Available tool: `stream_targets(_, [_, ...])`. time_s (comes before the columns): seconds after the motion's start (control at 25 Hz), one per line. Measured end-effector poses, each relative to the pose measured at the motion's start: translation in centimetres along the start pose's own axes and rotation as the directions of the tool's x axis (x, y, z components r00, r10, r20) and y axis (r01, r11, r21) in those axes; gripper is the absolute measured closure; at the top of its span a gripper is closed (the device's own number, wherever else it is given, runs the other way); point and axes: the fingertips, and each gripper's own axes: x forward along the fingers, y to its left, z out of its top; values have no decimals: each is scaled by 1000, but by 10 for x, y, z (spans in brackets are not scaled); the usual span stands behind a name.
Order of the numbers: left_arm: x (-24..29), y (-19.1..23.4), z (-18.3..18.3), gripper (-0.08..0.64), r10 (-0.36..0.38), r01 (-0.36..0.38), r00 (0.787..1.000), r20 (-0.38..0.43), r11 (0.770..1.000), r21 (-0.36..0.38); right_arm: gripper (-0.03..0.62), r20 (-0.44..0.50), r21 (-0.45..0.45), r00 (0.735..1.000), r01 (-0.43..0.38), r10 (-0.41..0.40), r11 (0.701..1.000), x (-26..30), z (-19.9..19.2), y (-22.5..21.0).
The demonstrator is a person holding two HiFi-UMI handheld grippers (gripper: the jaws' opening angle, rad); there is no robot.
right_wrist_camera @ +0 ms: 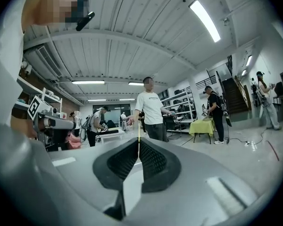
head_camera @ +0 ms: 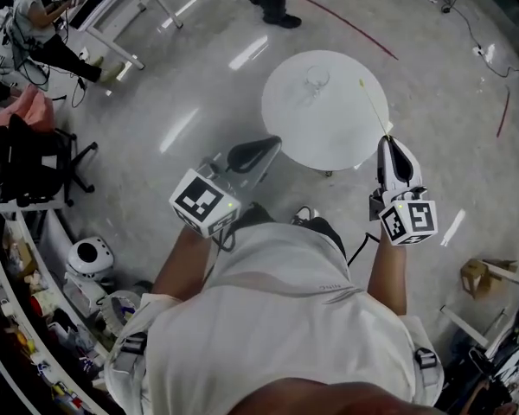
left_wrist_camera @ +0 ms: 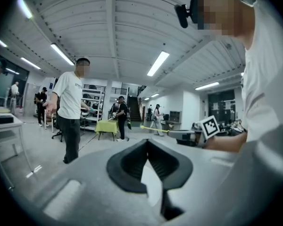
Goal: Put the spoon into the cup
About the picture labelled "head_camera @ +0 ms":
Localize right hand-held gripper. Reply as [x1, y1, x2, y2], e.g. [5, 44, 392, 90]
[368, 137, 439, 247]

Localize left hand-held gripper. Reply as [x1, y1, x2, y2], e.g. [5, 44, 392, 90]
[169, 135, 283, 239]

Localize thin yellow spoon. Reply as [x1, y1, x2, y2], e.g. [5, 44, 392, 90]
[357, 78, 392, 139]

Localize clear glass cup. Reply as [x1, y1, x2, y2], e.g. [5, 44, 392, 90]
[304, 63, 331, 93]

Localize person's right forearm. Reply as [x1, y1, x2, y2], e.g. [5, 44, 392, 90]
[366, 235, 409, 317]

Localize person's left forearm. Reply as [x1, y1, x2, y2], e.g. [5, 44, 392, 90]
[150, 224, 226, 304]

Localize person's white shoe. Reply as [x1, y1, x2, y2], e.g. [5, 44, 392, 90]
[290, 205, 321, 227]

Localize person's black shorts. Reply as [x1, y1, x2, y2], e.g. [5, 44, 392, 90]
[227, 202, 348, 261]

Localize brown cardboard box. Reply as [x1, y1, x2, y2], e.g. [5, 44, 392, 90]
[459, 257, 519, 301]

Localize white power strip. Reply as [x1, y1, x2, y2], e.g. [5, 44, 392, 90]
[471, 44, 497, 64]

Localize person's white shirt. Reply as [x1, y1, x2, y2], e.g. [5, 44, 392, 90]
[104, 221, 446, 415]

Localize white wooden bar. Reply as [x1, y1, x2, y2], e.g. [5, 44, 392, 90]
[439, 303, 490, 349]

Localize white round device shell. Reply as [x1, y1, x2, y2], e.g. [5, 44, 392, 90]
[65, 235, 115, 284]

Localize white round basket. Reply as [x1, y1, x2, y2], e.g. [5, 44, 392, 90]
[98, 289, 142, 337]

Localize black patterned equipment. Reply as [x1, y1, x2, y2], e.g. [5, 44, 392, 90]
[468, 276, 519, 415]

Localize black office chair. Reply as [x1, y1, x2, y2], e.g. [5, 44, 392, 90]
[0, 113, 99, 209]

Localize pink cloth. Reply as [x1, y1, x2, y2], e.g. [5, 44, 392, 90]
[0, 85, 57, 135]

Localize person's face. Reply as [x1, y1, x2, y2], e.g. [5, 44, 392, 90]
[226, 375, 450, 415]

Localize white cluttered shelf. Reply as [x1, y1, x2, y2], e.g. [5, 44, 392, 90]
[0, 205, 126, 415]

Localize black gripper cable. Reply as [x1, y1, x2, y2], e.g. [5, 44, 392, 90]
[210, 226, 238, 253]
[346, 231, 382, 268]

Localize black floor cable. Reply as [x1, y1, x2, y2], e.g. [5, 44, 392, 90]
[439, 0, 519, 80]

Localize black strap buckle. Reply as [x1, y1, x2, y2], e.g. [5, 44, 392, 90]
[413, 347, 439, 372]
[120, 332, 149, 356]

